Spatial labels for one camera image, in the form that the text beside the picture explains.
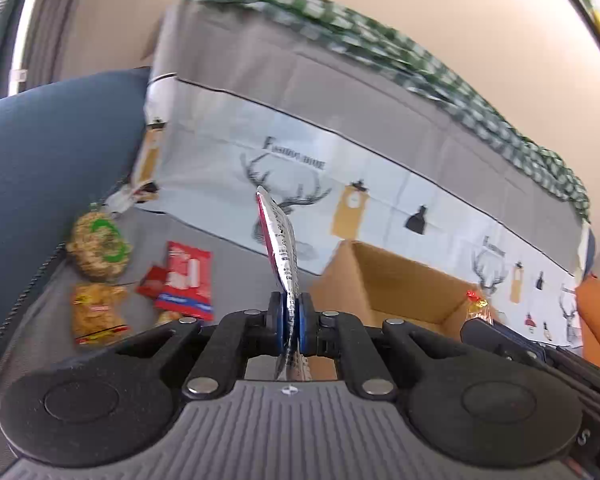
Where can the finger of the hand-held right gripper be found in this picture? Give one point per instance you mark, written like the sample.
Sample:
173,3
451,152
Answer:
495,337

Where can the cardboard box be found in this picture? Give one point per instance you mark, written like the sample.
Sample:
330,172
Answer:
380,280

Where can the silver and red snack packet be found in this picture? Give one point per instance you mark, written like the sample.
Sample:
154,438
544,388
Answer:
280,250

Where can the small yellow snack packet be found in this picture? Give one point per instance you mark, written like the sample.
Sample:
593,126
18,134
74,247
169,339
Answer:
167,317

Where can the blue cushion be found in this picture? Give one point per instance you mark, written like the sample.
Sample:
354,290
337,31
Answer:
45,160

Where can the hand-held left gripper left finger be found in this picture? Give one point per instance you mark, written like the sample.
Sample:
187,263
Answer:
276,325

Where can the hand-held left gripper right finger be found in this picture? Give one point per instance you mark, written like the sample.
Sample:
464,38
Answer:
305,325

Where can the green checked cloth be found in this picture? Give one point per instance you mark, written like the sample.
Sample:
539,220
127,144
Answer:
380,35

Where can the round clear bag of nuts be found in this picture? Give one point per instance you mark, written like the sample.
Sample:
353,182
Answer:
97,255

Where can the clear bag of yellow snacks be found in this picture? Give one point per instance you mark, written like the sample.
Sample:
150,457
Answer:
477,305

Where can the small dark red snack packet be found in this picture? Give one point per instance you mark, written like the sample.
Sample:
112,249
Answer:
150,285

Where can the grey curtain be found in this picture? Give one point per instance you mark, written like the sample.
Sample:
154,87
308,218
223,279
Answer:
10,20

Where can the yellow snack bag red label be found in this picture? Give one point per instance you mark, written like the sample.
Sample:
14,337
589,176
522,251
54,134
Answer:
97,315

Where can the red snack packet blue stripe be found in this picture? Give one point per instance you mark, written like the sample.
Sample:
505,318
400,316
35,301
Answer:
185,270

